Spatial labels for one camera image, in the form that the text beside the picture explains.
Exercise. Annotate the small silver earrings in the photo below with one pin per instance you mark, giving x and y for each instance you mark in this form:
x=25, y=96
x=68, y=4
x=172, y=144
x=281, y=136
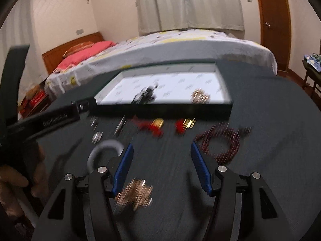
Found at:
x=96, y=134

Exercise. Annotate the pink pillow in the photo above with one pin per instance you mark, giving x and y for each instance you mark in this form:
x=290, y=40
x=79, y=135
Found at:
x=76, y=58

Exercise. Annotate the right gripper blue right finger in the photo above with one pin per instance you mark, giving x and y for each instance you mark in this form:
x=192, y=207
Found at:
x=202, y=170

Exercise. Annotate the red box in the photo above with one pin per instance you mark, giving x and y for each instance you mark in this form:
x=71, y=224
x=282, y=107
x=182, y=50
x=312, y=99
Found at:
x=27, y=105

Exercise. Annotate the brown embroidered pillow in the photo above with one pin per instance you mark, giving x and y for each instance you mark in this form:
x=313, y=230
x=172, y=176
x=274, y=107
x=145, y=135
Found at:
x=78, y=47

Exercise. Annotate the green white jewelry box tray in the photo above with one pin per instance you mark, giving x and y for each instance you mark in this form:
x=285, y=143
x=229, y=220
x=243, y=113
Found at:
x=165, y=91

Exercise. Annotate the grey white curtain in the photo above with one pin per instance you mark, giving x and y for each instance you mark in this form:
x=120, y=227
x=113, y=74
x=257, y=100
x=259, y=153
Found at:
x=167, y=15

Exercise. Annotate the pile of clothes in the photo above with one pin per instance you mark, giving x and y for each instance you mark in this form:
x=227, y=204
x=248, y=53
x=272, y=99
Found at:
x=314, y=61

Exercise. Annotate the small gold flower brooch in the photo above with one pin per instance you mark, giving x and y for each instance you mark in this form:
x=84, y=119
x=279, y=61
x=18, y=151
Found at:
x=199, y=96

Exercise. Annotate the left side curtain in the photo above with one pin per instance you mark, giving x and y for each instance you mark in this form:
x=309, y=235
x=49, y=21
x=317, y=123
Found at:
x=18, y=30

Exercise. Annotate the dark wooden chair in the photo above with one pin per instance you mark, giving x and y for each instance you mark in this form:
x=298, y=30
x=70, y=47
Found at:
x=314, y=76

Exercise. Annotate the brown wooden door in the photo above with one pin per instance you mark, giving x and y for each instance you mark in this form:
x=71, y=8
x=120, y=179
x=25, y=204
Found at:
x=276, y=30

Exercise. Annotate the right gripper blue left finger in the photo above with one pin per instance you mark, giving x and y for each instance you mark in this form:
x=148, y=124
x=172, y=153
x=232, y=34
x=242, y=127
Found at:
x=122, y=170

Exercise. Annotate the wooden headboard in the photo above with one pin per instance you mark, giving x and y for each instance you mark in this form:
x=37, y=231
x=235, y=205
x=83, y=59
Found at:
x=53, y=57

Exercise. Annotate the gold pearl flower hairpin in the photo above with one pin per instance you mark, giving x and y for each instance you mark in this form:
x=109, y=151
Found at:
x=137, y=194

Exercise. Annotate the bed with patterned sheet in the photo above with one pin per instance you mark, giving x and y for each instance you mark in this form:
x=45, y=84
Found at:
x=162, y=47

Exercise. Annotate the dark grey table cloth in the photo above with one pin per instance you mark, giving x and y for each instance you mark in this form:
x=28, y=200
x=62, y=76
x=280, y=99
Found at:
x=283, y=146

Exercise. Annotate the white jade bangle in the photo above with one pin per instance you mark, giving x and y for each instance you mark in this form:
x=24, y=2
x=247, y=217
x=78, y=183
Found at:
x=103, y=151

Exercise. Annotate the red tassel gold charm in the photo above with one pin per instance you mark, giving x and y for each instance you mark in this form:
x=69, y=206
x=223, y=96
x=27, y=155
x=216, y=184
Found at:
x=154, y=127

